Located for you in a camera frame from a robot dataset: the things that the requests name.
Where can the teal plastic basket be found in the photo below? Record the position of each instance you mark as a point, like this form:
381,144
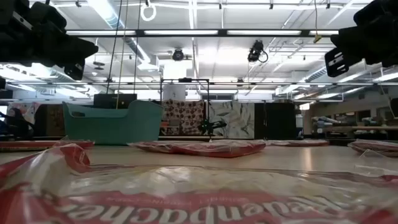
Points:
112,127

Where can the red popcorn bag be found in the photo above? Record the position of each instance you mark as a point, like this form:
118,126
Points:
186,186
37,145
298,143
376,147
202,148

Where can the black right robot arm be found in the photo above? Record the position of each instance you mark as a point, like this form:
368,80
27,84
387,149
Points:
379,11

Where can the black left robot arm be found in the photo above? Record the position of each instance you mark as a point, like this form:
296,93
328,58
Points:
18,31

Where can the black box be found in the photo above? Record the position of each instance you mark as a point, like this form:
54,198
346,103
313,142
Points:
105,101

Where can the dark brown panel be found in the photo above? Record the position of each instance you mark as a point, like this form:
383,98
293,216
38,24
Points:
53,119

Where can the floral pattern panel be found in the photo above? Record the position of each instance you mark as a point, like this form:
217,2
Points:
29,109

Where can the wooden workbench with clutter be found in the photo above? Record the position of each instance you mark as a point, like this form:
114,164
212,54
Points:
357,128

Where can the white cylinder container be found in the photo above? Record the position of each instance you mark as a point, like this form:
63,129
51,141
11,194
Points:
174,92

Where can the black cabinet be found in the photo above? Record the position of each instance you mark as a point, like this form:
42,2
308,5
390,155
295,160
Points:
275,121

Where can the brown dotted pattern panel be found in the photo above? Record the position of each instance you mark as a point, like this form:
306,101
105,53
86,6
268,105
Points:
186,115

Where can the white leaf pattern panel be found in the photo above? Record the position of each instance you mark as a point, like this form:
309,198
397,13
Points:
236,118

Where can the black green background device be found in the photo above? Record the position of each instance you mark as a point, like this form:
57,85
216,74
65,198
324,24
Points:
206,127

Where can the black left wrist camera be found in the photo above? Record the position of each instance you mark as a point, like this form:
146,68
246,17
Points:
74,72

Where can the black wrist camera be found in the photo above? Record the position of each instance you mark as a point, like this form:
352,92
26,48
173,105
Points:
345,68
74,72

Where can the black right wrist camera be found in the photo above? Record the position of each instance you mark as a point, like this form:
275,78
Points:
345,68

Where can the ribbed silver ceiling duct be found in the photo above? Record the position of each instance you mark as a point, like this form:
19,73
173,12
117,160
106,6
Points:
315,74

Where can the overhead frame bar with lights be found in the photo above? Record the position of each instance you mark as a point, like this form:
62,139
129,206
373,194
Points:
140,32

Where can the round black ceiling camera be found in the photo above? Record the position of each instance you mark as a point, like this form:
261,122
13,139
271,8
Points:
178,55

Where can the black metal frame stand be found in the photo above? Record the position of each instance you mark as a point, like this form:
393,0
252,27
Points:
185,80

